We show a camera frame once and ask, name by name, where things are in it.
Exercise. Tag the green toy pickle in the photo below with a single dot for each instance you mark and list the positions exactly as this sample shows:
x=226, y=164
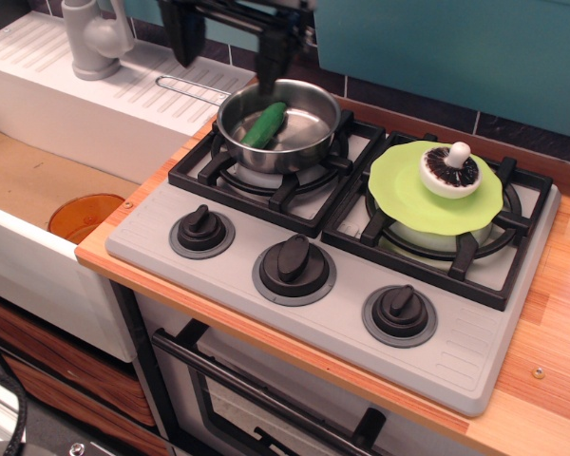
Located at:
x=266, y=126

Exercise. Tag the black middle stove knob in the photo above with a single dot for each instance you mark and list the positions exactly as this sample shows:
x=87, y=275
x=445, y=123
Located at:
x=294, y=272

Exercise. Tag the black burner grate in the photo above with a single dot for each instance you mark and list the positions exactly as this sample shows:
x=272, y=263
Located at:
x=301, y=202
x=484, y=265

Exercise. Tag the black left burner grate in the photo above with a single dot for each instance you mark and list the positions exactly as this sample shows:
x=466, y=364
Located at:
x=301, y=202

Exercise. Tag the black right stove knob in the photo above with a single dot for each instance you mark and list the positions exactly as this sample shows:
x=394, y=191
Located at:
x=399, y=316

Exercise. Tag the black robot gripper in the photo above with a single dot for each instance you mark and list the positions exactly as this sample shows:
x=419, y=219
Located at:
x=279, y=27

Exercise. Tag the wooden drawer front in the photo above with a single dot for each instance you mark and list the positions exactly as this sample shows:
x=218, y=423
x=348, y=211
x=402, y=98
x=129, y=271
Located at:
x=94, y=389

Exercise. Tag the stainless steel pan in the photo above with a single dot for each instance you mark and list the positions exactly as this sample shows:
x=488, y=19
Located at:
x=304, y=139

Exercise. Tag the black left stove knob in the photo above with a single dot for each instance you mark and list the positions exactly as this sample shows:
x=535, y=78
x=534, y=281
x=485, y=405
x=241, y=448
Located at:
x=202, y=234

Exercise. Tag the orange plastic bowl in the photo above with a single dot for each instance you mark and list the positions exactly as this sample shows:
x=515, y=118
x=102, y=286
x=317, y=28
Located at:
x=77, y=218

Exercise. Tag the grey toy stove top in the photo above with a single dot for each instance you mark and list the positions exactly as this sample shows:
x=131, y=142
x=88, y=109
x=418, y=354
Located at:
x=422, y=291

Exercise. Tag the white brown toy mushroom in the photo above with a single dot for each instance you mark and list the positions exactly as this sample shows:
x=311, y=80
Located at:
x=450, y=172

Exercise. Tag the black stove knob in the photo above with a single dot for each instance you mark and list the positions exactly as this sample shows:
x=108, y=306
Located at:
x=294, y=272
x=399, y=316
x=202, y=234

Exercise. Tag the grey toy faucet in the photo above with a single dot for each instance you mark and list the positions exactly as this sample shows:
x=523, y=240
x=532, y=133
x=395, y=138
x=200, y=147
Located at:
x=96, y=43

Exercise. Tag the black right burner grate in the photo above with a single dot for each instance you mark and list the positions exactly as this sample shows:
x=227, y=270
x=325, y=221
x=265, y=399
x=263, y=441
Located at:
x=484, y=265

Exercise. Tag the light green plate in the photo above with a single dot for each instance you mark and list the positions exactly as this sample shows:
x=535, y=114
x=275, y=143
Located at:
x=395, y=184

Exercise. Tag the oven door with handle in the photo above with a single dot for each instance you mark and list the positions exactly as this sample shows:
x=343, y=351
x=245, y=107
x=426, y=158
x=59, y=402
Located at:
x=249, y=403

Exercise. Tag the white toy sink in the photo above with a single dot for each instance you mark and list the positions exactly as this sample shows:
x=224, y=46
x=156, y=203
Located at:
x=62, y=138

